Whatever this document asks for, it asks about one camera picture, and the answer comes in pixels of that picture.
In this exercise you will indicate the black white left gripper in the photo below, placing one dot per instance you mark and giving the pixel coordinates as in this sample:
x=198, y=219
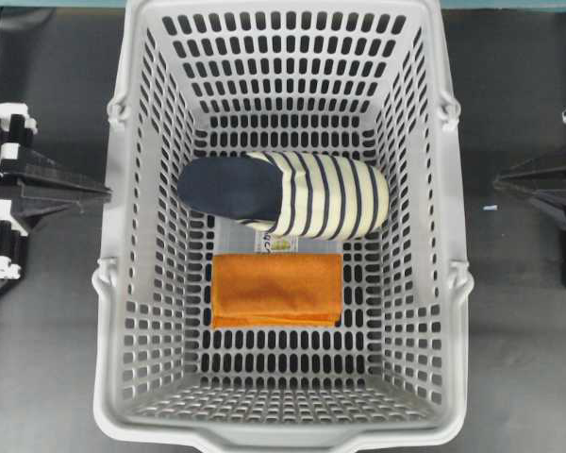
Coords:
x=25, y=205

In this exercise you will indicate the grey plastic shopping basket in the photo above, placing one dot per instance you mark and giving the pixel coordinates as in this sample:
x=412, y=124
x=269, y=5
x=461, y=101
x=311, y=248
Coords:
x=363, y=80

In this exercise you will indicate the orange folded cloth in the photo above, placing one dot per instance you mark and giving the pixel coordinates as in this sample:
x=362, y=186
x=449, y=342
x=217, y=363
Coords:
x=276, y=290

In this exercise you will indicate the navy striped cream slipper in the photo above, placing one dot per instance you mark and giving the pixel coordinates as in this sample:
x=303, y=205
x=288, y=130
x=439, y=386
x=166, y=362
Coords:
x=289, y=194

